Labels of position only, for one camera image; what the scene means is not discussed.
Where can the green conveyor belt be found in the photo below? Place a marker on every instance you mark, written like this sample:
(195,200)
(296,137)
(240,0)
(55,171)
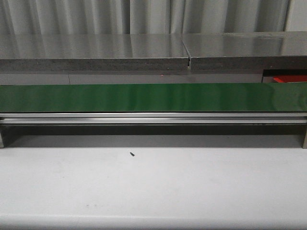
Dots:
(181,97)

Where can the red tray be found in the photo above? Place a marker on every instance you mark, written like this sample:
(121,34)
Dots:
(290,78)

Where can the grey counter slab right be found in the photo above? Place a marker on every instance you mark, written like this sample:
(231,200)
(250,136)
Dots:
(247,51)

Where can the grey counter slab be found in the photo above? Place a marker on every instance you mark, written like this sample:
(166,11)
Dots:
(247,51)
(92,52)

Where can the grey counter slab left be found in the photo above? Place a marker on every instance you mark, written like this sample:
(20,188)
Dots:
(92,52)

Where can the left conveyor support leg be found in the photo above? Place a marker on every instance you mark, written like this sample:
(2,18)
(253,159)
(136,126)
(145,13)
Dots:
(4,136)

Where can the conveyor support leg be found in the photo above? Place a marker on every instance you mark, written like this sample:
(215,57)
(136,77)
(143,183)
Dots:
(4,136)
(303,136)

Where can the right conveyor support leg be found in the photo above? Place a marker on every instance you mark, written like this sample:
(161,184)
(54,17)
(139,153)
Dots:
(303,136)

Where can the grey pleated curtain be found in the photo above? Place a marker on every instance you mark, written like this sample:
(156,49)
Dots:
(48,17)

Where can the aluminium conveyor frame rail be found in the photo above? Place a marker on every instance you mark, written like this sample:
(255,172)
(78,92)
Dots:
(186,118)

